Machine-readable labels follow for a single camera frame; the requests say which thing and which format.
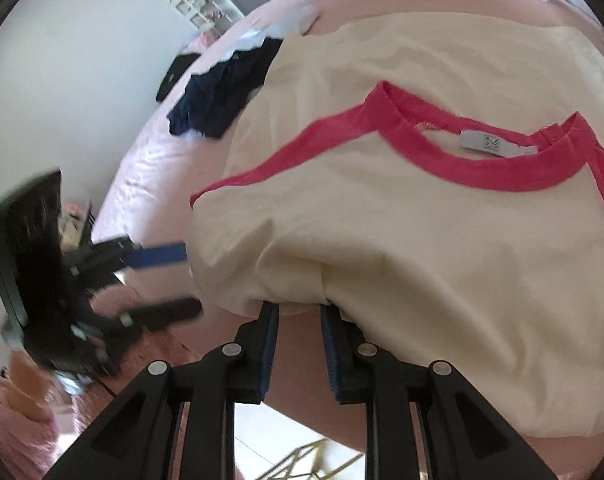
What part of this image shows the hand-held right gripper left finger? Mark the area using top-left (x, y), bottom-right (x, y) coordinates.
top-left (46, 304), bottom-right (280, 480)

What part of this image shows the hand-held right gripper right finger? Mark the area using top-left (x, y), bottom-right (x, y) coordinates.
top-left (321, 304), bottom-right (558, 480)

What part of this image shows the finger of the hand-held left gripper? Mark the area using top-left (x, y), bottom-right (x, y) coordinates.
top-left (106, 241), bottom-right (187, 272)
top-left (89, 297), bottom-right (205, 334)

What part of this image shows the red shirt with cream lining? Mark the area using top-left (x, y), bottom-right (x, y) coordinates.
top-left (187, 22), bottom-right (604, 438)

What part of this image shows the navy blue garment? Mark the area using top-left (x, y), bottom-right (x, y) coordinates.
top-left (167, 35), bottom-right (285, 138)

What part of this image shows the white shelf rack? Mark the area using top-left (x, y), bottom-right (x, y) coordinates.
top-left (167, 0), bottom-right (245, 31)

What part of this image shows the white light-blue garment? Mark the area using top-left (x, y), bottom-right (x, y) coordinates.
top-left (217, 7), bottom-right (323, 61)

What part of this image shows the gold wire frame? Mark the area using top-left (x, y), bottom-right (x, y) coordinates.
top-left (252, 437), bottom-right (363, 480)

